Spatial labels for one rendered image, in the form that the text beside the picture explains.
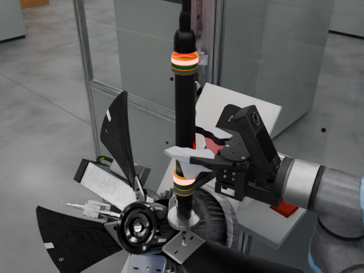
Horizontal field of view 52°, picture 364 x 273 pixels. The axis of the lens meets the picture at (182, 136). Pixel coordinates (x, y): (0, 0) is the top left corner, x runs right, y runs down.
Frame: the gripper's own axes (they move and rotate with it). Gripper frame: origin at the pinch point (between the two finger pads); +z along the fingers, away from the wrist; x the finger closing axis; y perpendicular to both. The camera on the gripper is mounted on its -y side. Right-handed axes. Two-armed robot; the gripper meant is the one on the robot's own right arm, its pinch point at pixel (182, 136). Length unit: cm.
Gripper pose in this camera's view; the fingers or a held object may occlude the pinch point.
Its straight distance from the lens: 68.3
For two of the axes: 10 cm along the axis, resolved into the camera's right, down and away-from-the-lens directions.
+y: 0.0, 8.5, 5.3
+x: 4.9, -4.6, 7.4
